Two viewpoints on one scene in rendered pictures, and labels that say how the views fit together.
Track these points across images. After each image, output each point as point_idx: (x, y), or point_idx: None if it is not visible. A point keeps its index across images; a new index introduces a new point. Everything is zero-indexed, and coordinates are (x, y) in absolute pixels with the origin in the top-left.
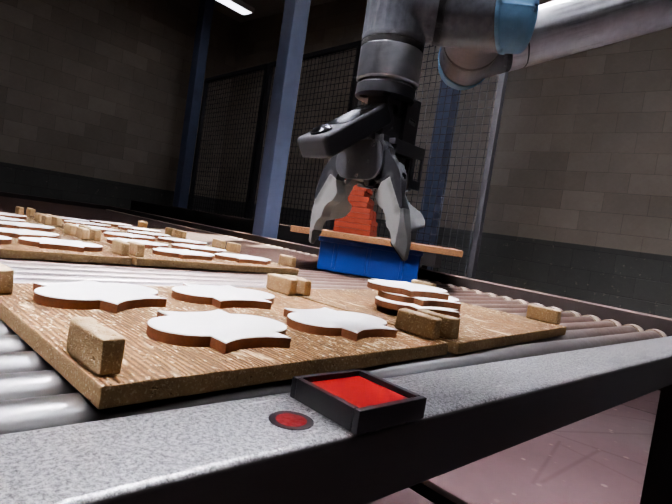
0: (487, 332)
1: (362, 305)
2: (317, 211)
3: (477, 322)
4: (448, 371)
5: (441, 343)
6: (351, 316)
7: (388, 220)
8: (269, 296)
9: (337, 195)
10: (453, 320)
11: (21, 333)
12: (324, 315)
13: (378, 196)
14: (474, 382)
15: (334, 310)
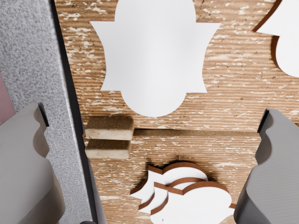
0: (108, 188)
1: (220, 168)
2: (290, 140)
3: (138, 210)
4: (58, 88)
5: (82, 117)
6: (158, 86)
7: (27, 131)
8: (284, 58)
9: (244, 190)
10: (85, 148)
11: None
12: (170, 50)
13: (38, 184)
14: (30, 82)
15: (188, 90)
